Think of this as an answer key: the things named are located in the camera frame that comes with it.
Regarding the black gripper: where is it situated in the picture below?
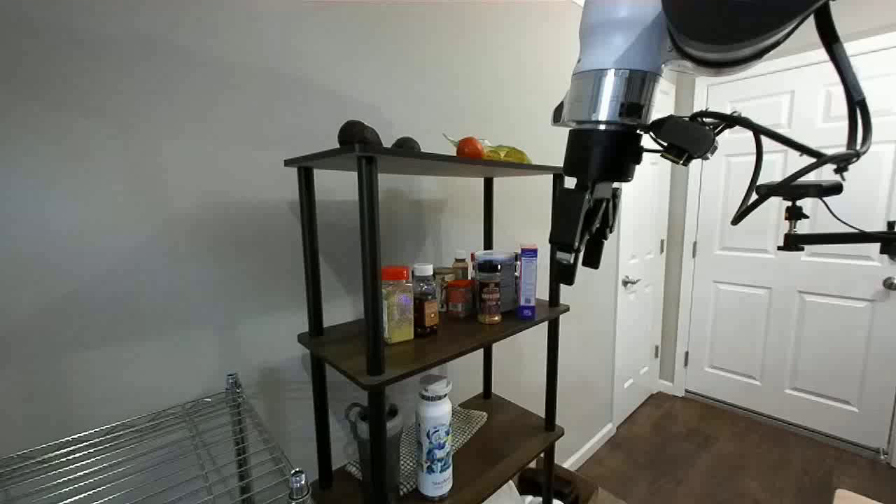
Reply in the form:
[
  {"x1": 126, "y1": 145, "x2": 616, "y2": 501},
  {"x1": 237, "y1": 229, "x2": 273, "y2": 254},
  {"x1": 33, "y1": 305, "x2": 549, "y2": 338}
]
[{"x1": 549, "y1": 126, "x2": 647, "y2": 288}]

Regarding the C&H sugar bag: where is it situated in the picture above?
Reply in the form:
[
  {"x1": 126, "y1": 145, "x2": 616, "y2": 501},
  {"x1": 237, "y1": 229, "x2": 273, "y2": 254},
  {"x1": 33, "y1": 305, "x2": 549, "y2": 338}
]
[{"x1": 516, "y1": 243, "x2": 542, "y2": 324}]

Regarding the narrow white door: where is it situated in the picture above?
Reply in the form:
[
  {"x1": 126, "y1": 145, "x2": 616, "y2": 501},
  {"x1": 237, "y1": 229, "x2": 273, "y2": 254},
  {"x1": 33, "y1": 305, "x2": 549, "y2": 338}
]
[{"x1": 609, "y1": 79, "x2": 678, "y2": 425}]

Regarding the green yellow fruit package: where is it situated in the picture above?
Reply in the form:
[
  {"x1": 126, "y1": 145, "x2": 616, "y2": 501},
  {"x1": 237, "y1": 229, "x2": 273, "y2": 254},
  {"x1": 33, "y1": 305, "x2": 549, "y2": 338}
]
[{"x1": 485, "y1": 144, "x2": 532, "y2": 168}]

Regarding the brown spice jar black lid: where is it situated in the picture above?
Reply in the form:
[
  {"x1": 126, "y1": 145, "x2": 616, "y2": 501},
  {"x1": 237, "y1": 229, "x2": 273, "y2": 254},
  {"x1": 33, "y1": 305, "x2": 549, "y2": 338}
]
[{"x1": 476, "y1": 260, "x2": 503, "y2": 327}]

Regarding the red spice jar black lid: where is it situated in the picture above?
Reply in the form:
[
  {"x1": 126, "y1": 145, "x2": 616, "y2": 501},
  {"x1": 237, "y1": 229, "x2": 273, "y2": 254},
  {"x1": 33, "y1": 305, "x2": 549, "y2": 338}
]
[{"x1": 443, "y1": 278, "x2": 476, "y2": 324}]

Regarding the orange tomato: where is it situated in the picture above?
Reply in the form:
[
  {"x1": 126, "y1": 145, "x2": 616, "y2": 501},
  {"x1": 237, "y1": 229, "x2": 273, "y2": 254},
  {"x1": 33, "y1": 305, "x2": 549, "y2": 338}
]
[{"x1": 454, "y1": 135, "x2": 486, "y2": 162}]

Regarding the dark spice jar white lid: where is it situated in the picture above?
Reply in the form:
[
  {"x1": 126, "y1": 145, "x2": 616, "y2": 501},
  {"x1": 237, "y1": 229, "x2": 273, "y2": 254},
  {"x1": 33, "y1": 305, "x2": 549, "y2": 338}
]
[{"x1": 412, "y1": 260, "x2": 443, "y2": 338}]

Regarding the yellow spice jar red lid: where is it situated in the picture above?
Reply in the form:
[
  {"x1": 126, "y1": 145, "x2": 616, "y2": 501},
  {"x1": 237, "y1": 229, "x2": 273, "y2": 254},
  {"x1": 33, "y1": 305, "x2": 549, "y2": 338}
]
[{"x1": 378, "y1": 264, "x2": 418, "y2": 348}]

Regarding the dark wood shelf unit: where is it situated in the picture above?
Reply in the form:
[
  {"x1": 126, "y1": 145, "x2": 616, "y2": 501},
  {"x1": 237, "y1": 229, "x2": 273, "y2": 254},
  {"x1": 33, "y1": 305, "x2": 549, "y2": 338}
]
[{"x1": 282, "y1": 144, "x2": 574, "y2": 504}]

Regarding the white panelled door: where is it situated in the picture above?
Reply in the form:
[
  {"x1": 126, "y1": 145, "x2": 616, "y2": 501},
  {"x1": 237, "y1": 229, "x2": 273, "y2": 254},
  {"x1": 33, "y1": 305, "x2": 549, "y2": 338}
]
[{"x1": 682, "y1": 37, "x2": 896, "y2": 455}]

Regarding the black avocado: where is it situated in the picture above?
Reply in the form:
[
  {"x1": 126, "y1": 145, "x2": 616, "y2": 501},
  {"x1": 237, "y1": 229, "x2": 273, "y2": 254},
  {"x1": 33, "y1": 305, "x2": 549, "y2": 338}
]
[{"x1": 336, "y1": 117, "x2": 387, "y2": 151}]

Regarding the dark round floor object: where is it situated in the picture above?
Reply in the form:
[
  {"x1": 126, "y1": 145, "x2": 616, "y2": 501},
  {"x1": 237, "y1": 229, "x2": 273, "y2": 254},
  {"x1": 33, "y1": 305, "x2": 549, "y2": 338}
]
[{"x1": 516, "y1": 463, "x2": 581, "y2": 504}]

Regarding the white water bottle blue print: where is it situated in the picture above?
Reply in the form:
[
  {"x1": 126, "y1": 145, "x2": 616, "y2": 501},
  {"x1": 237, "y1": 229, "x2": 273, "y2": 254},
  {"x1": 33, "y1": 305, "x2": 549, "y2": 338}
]
[{"x1": 413, "y1": 372, "x2": 457, "y2": 501}]

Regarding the grey flask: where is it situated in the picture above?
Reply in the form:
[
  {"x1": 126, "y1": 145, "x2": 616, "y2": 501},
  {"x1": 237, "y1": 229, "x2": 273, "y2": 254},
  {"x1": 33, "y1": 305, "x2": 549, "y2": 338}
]
[{"x1": 345, "y1": 400, "x2": 409, "y2": 487}]

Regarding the small clear plastic bottle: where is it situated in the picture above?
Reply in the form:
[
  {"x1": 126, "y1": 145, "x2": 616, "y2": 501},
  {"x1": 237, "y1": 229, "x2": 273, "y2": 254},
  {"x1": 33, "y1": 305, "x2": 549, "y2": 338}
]
[{"x1": 286, "y1": 464, "x2": 314, "y2": 504}]

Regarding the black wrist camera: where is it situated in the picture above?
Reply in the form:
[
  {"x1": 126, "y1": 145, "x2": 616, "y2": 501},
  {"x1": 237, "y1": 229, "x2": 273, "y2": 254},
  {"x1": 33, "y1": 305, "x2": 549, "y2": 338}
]
[{"x1": 647, "y1": 112, "x2": 721, "y2": 168}]

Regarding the black external camera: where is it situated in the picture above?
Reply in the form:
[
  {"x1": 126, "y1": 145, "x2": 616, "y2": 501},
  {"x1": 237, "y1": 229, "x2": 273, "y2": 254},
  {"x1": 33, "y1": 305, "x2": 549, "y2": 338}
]
[{"x1": 754, "y1": 176, "x2": 849, "y2": 204}]

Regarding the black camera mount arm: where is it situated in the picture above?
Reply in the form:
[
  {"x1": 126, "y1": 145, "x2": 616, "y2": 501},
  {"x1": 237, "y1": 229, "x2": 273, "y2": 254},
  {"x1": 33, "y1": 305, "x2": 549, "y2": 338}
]
[{"x1": 779, "y1": 198, "x2": 896, "y2": 260}]

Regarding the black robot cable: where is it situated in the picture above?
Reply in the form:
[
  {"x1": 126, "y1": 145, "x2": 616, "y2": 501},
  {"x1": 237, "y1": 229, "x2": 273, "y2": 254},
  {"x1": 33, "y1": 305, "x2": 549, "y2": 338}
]
[{"x1": 695, "y1": 0, "x2": 875, "y2": 228}]

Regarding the metal wire rack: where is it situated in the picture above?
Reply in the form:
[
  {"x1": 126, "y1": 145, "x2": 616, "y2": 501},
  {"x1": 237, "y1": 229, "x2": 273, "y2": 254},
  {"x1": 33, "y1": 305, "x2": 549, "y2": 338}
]
[{"x1": 0, "y1": 372, "x2": 310, "y2": 504}]

